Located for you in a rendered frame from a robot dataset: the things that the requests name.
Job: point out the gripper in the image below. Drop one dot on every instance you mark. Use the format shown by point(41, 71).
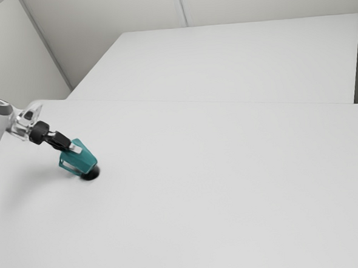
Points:
point(40, 132)

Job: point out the teal faceted mug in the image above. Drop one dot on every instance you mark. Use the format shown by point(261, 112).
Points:
point(79, 161)

